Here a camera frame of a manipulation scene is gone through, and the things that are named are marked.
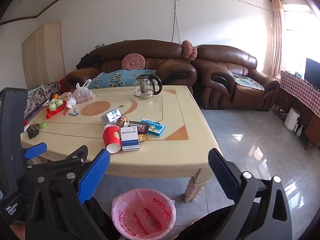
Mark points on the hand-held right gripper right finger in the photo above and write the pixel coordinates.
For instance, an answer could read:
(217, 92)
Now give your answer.
(222, 175)

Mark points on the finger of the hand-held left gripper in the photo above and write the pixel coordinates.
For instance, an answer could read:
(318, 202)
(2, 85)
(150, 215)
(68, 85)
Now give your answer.
(67, 158)
(35, 150)

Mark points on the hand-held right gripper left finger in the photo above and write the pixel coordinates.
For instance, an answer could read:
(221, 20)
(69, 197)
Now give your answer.
(95, 175)

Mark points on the red paper cup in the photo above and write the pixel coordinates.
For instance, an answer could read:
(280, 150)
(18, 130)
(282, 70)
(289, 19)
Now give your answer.
(111, 136)

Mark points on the pink-lined waste bin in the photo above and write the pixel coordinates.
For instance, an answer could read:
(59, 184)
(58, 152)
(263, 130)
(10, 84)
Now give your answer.
(125, 212)

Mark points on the white blue medicine box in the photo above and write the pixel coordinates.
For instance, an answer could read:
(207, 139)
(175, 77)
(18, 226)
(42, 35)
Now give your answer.
(130, 138)

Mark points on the silver carton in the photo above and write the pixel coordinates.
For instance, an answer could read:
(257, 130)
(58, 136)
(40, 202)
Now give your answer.
(111, 116)

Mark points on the person's left forearm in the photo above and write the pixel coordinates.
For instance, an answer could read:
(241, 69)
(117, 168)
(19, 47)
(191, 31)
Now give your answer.
(17, 231)

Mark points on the dark crumpled wrapper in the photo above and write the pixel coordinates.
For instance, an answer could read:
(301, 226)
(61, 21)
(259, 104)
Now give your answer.
(33, 131)

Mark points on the blue sachet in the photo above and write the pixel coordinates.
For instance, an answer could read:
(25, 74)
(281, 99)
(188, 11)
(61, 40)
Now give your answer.
(76, 111)
(71, 113)

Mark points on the green white cup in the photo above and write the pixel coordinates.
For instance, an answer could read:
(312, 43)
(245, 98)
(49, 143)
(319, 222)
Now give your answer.
(60, 102)
(53, 106)

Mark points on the red plastic tray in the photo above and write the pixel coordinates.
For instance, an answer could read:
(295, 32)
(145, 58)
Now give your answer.
(60, 110)

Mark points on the floral patterned mattress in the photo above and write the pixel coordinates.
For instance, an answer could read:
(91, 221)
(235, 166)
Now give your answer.
(42, 92)

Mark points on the cream wooden table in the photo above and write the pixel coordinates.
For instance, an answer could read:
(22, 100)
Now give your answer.
(150, 173)

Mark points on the orange fruit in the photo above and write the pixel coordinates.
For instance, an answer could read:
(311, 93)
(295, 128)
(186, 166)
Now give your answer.
(56, 96)

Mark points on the small white tissue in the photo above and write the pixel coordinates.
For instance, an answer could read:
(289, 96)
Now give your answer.
(71, 102)

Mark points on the brown gold cigarette box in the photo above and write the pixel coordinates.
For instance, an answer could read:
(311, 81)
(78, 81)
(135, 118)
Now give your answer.
(123, 122)

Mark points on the gold foil wrapper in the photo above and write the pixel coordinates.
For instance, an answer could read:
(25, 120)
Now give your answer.
(143, 137)

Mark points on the black box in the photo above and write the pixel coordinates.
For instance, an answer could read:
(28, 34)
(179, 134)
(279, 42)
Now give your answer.
(140, 127)

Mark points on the plastic bag of peanuts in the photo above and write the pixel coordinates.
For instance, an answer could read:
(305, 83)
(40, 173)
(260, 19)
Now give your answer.
(83, 95)

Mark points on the red cloth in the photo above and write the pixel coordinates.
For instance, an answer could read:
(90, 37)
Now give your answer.
(66, 86)

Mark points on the blue white cartoon box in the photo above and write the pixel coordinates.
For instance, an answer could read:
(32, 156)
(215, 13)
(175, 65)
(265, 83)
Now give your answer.
(156, 128)

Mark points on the cream wardrobe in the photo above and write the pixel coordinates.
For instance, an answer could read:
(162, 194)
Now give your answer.
(45, 55)

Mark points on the brown leather armchair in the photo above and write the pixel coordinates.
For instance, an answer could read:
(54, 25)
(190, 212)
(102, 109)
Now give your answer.
(225, 90)

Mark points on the white bottle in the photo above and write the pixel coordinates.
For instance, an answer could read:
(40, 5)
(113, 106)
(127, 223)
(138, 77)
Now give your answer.
(299, 131)

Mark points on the white round appliance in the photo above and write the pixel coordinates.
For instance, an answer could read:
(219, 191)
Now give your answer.
(292, 120)

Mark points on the blue floral blanket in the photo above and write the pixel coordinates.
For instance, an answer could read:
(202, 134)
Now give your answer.
(112, 78)

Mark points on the glass teapot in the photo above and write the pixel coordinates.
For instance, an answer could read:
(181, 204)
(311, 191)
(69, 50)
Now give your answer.
(142, 93)

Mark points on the blue seat cloth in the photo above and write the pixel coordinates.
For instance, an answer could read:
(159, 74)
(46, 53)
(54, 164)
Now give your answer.
(247, 82)

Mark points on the brown wooden cabinet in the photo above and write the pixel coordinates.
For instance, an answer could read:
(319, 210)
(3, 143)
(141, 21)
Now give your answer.
(310, 130)

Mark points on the black cloth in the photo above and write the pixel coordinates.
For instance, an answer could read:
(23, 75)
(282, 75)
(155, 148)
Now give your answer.
(87, 61)

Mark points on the red checkered tablecloth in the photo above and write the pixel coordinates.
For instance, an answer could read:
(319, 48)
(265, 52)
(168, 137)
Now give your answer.
(297, 90)

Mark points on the large pink round cushion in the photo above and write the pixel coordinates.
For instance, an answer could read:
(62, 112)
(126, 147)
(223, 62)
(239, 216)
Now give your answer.
(133, 62)

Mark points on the long brown leather sofa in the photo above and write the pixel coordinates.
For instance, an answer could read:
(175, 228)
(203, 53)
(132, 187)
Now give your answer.
(172, 67)

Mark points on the small pink round cushion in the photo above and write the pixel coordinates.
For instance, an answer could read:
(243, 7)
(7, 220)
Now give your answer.
(194, 53)
(186, 48)

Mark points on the black television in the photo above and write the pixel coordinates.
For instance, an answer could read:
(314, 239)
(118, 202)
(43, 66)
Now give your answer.
(312, 73)

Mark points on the beige curtain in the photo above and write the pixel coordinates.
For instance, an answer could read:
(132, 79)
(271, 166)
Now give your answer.
(277, 42)

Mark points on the window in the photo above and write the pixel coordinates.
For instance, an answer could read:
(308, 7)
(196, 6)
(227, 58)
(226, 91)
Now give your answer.
(300, 30)

